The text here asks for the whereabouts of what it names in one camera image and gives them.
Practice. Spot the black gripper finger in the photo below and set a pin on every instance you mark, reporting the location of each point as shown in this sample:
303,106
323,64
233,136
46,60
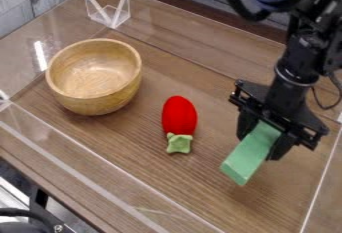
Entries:
282,146
247,121

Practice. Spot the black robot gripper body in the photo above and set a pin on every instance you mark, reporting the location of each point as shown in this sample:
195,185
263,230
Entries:
282,108

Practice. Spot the green rectangular block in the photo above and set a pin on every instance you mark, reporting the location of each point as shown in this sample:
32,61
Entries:
247,156

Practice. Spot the brown wooden bowl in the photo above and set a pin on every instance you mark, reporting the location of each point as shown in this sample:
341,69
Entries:
94,76

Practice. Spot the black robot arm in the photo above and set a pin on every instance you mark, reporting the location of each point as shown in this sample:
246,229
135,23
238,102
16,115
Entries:
311,56

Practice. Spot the red plush strawberry toy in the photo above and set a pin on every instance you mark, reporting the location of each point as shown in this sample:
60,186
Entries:
179,120

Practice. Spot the clear acrylic corner bracket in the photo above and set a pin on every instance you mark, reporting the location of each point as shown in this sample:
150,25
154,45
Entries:
108,15

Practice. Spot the clear acrylic tray wall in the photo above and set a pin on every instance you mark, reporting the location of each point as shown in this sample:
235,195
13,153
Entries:
107,196

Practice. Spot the black table leg bracket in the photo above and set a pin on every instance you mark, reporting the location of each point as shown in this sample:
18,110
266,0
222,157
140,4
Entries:
51,223

